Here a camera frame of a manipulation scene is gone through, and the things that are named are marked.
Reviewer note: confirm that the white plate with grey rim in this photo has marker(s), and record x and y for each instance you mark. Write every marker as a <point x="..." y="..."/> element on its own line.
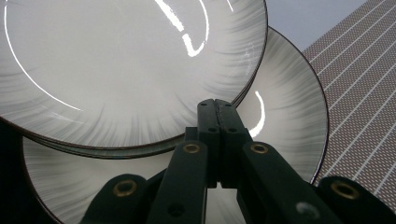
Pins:
<point x="289" y="102"/>
<point x="124" y="68"/>

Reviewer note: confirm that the white board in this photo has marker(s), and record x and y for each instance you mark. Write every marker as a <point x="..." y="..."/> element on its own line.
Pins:
<point x="299" y="18"/>

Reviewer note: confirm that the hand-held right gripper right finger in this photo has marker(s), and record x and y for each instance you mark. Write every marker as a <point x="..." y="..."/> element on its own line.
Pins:
<point x="232" y="146"/>

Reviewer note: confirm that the brown striped placemat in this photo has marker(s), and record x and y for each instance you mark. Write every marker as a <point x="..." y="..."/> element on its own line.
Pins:
<point x="361" y="93"/>

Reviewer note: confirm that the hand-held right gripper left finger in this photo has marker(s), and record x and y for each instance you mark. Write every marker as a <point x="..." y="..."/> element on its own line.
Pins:
<point x="209" y="146"/>

